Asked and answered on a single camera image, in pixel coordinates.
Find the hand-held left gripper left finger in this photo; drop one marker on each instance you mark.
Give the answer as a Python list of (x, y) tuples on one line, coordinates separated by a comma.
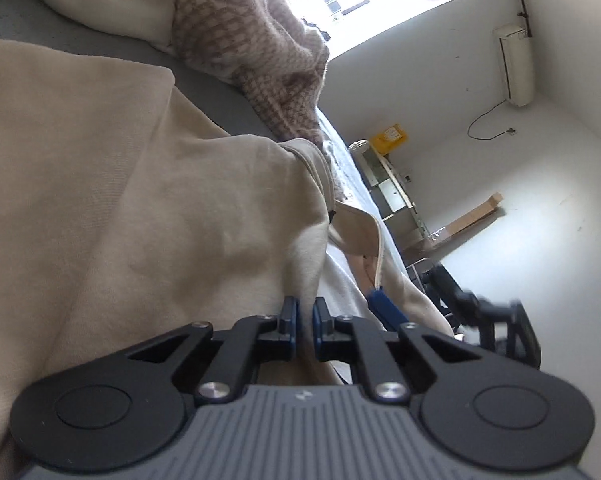
[(290, 322)]

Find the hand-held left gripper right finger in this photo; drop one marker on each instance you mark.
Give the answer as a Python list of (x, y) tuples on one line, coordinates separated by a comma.
[(322, 325)]

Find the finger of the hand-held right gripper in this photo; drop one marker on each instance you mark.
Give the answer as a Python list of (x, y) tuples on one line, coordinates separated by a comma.
[(384, 306)]

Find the beige zip jacket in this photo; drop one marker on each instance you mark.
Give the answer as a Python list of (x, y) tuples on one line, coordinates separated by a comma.
[(130, 210)]

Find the clear plastic package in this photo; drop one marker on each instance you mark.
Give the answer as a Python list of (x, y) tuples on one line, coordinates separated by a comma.
[(440, 236)]

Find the pale desk with drawers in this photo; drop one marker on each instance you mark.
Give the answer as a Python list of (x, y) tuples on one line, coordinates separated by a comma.
[(390, 195)]

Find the long cardboard box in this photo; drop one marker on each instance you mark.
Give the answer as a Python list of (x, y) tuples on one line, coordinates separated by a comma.
[(473, 215)]

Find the cream bedpost finial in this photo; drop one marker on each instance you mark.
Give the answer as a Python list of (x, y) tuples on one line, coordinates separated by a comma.
[(359, 146)]

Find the yellow box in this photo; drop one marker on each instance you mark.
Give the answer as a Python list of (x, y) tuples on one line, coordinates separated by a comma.
[(390, 137)]

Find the white air conditioner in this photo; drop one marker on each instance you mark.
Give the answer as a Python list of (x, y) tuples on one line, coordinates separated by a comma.
[(518, 65)]

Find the houndstooth knit sweater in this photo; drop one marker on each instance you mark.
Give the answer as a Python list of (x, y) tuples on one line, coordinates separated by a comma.
[(240, 35)]

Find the white garment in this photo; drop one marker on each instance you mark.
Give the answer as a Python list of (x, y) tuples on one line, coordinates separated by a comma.
[(105, 0)]

